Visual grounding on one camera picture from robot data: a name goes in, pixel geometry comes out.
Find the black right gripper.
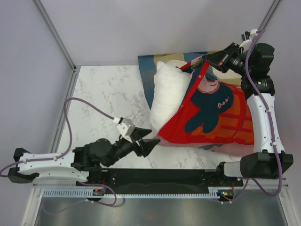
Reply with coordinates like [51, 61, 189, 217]
[203, 42, 254, 77]

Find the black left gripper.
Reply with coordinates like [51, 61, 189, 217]
[105, 127, 161, 168]

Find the white pillow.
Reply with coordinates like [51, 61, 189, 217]
[150, 60, 190, 135]

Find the red patterned pillowcase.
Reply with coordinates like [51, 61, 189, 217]
[157, 57, 254, 156]

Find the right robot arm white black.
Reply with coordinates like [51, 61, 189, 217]
[203, 43, 293, 186]

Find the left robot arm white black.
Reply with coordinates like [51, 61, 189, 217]
[8, 123, 160, 186]

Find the blue beige checkered pillow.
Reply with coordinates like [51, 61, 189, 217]
[138, 52, 241, 108]

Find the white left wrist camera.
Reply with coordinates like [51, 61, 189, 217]
[113, 117, 135, 143]

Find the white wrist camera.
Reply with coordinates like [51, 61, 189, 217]
[113, 117, 135, 143]
[239, 29, 259, 50]

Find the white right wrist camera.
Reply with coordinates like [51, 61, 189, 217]
[239, 29, 259, 50]

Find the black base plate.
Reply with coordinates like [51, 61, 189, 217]
[85, 168, 243, 194]

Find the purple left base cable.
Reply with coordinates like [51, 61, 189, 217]
[42, 182, 118, 216]

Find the right aluminium frame post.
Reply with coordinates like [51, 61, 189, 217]
[258, 0, 282, 31]

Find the aluminium frame post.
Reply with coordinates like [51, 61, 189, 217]
[258, 0, 282, 31]
[32, 0, 77, 71]

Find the white slotted cable duct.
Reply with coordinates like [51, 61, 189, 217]
[42, 187, 234, 199]

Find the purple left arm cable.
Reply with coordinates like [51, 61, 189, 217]
[0, 97, 116, 178]

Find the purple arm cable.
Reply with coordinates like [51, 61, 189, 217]
[0, 97, 116, 178]
[244, 29, 284, 196]

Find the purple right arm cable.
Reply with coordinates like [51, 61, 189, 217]
[244, 29, 284, 196]

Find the left aluminium frame post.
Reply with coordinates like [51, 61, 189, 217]
[32, 0, 77, 71]

